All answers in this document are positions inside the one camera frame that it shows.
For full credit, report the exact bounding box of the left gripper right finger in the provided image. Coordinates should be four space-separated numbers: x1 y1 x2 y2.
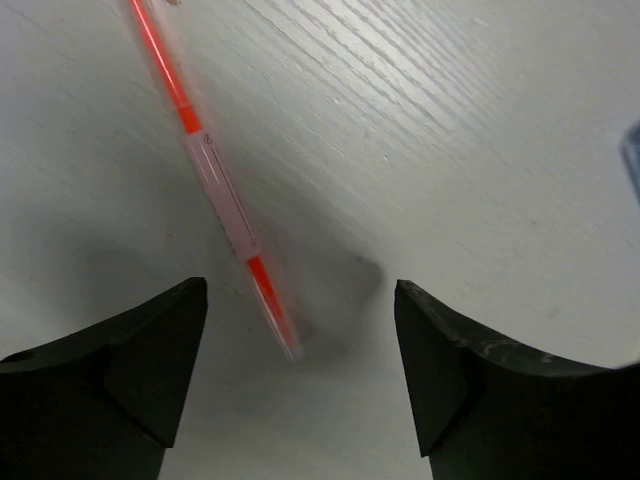
394 280 639 479

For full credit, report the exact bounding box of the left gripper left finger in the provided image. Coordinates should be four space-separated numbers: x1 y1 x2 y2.
1 277 207 479

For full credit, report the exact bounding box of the short blue marker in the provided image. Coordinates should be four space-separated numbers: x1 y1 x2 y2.
619 122 640 200

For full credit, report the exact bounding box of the red pink pen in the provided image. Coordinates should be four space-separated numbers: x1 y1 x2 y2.
127 1 302 360

